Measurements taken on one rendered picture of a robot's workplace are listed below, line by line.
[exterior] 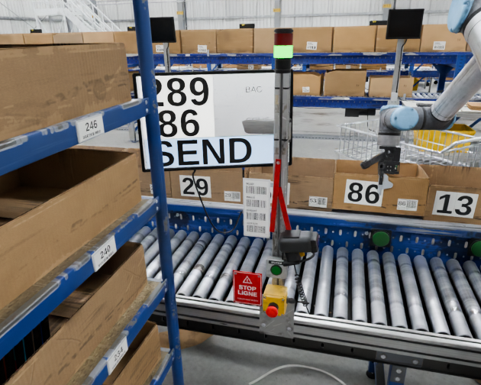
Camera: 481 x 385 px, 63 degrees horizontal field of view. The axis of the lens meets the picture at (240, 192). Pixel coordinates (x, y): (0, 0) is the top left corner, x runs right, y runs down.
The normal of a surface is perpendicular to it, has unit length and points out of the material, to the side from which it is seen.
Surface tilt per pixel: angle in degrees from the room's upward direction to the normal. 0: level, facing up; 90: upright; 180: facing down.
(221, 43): 90
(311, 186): 90
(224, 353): 0
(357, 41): 90
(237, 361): 0
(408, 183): 85
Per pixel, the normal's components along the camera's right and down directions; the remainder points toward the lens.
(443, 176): -0.24, 0.36
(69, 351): 0.97, 0.10
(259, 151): 0.10, 0.30
